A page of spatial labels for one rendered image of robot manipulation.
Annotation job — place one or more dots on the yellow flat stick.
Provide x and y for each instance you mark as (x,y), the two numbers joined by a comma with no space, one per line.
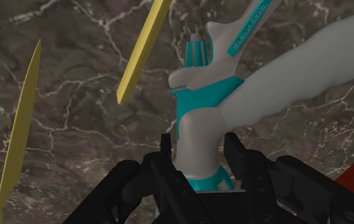
(18,136)
(143,52)

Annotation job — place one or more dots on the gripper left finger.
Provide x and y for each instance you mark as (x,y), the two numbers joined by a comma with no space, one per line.
(164,180)

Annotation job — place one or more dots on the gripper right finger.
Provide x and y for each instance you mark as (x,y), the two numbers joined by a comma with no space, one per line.
(295,183)

